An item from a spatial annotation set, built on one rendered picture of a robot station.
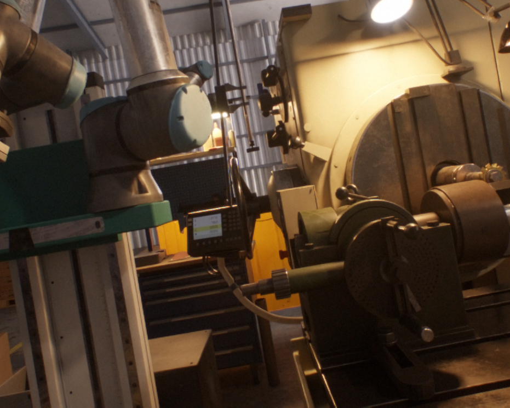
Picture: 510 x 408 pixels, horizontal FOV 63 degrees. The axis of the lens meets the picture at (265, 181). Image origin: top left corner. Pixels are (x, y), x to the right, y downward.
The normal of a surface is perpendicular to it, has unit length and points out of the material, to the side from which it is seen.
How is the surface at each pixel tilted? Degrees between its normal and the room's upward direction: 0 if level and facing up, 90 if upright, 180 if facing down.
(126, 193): 70
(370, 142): 90
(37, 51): 100
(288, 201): 90
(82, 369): 90
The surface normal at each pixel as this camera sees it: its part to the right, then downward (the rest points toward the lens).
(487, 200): -0.05, -0.54
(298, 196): 0.04, -0.01
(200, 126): 0.91, -0.07
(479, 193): -0.09, -0.73
